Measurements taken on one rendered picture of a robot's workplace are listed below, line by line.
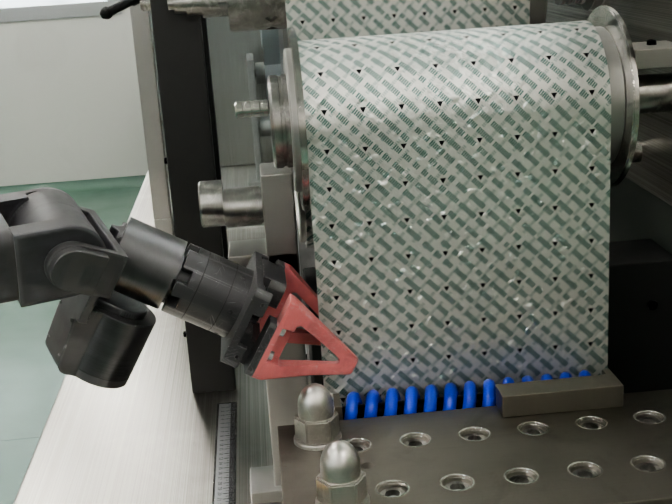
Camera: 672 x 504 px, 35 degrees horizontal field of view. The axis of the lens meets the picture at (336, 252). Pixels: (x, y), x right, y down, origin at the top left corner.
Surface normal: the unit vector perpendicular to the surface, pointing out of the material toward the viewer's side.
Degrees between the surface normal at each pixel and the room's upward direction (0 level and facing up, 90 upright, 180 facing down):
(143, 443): 0
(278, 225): 90
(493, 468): 0
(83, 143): 90
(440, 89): 65
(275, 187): 90
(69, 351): 105
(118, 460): 0
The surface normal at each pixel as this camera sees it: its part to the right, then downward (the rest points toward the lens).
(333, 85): 0.04, -0.23
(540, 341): 0.08, 0.29
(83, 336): 0.49, 0.46
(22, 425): -0.06, -0.96
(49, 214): -0.13, -0.81
